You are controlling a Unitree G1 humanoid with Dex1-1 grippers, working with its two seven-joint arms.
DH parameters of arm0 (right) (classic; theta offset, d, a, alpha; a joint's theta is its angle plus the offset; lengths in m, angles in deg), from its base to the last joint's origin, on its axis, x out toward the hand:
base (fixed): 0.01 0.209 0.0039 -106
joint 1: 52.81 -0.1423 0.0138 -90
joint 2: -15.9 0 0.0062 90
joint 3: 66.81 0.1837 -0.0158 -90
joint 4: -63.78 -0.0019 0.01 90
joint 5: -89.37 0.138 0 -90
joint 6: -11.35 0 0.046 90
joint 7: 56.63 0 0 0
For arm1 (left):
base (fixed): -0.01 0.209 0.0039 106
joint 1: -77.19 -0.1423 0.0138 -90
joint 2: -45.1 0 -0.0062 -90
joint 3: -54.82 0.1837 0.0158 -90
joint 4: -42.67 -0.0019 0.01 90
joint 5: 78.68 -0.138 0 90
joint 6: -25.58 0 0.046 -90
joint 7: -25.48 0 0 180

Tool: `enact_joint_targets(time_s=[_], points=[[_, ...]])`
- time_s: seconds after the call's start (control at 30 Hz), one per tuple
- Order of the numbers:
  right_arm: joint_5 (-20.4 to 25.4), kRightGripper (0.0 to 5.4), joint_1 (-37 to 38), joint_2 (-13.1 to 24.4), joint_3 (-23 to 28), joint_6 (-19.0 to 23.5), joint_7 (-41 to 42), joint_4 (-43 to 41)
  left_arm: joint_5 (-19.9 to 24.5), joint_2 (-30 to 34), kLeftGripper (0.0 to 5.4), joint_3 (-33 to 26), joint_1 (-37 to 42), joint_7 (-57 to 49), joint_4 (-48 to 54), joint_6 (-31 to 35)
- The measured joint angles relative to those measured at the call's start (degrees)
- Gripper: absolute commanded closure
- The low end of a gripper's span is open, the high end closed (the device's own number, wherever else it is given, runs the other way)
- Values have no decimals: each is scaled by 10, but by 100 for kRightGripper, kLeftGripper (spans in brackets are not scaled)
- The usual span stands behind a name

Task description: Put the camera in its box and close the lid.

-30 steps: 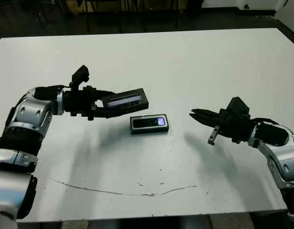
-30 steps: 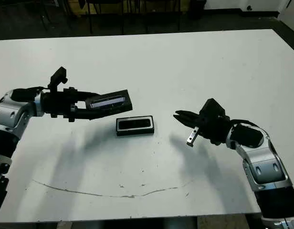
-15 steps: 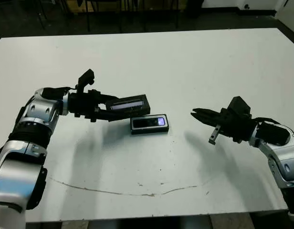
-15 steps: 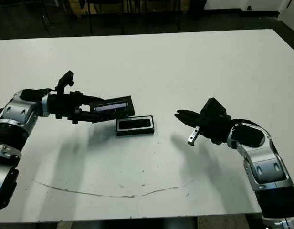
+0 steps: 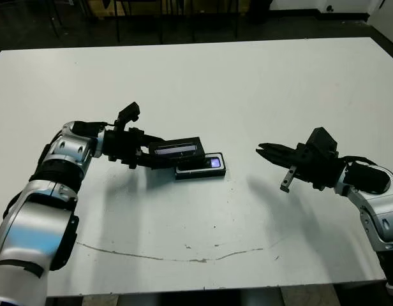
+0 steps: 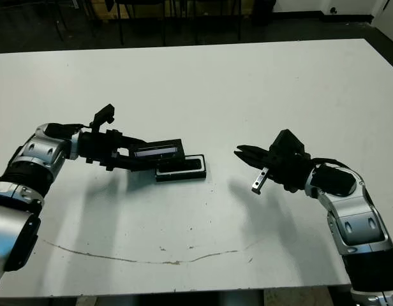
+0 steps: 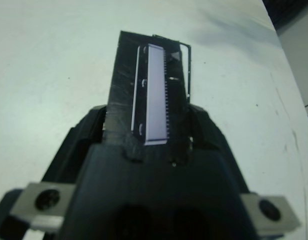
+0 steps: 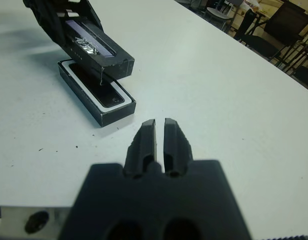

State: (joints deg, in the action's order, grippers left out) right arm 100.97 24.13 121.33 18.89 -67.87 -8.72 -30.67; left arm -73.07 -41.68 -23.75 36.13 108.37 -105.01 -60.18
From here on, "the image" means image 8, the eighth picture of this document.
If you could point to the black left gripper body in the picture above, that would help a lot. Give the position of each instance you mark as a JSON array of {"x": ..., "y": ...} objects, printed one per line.
[{"x": 66, "y": 6}]

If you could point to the black mesh office chair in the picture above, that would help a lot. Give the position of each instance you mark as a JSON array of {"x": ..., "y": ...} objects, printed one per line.
[
  {"x": 286, "y": 25},
  {"x": 305, "y": 75}
]

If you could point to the black box lid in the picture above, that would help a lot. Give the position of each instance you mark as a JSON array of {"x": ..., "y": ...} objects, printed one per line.
[{"x": 114, "y": 67}]

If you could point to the grey plastic chair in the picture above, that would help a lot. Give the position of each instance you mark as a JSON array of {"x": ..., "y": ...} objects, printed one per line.
[{"x": 220, "y": 12}]

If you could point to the black folded chair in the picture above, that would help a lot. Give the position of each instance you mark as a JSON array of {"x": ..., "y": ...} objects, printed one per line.
[{"x": 247, "y": 22}]

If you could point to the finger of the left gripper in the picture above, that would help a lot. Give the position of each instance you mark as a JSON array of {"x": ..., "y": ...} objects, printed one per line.
[
  {"x": 47, "y": 20},
  {"x": 92, "y": 13}
]

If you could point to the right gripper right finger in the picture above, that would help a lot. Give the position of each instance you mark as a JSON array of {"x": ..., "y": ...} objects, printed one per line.
[{"x": 176, "y": 150}]

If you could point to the black box base white insert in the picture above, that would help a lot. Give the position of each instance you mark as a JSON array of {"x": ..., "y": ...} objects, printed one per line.
[{"x": 114, "y": 117}]

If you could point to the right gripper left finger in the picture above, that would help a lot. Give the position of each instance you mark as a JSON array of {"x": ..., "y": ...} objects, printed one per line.
[{"x": 140, "y": 150}]

